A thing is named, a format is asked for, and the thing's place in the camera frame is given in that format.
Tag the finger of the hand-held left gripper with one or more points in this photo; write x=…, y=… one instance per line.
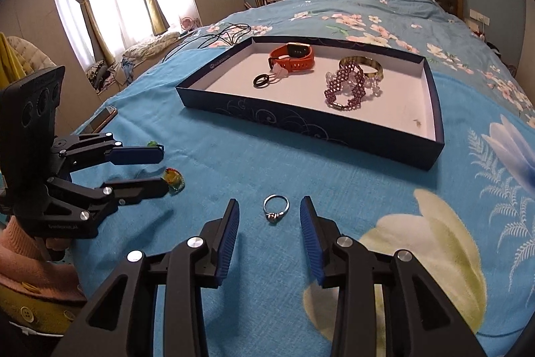
x=133, y=156
x=142, y=187

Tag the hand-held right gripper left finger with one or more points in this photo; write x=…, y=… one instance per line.
x=228, y=244

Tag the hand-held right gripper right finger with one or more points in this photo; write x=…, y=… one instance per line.
x=311, y=244

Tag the dark blue shallow box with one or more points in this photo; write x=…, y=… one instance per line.
x=301, y=102

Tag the orange smartwatch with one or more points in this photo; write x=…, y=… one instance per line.
x=308, y=56

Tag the gold bangle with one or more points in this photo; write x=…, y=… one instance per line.
x=378, y=68

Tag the person's left hand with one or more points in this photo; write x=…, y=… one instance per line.
x=54, y=247

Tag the smartphone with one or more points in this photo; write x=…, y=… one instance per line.
x=100, y=118

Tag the white quilted coat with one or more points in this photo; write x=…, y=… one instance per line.
x=31, y=54

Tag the heap of mixed clothes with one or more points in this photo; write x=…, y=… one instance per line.
x=108, y=74

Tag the folded floral bedding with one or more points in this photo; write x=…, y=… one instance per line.
x=150, y=45

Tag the pink desk fan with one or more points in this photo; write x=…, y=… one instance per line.
x=187, y=23

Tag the yellow buttoned garment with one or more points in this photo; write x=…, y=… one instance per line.
x=41, y=313

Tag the blue floral duvet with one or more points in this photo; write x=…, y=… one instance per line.
x=355, y=1

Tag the white wall socket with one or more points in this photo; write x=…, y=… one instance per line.
x=479, y=15

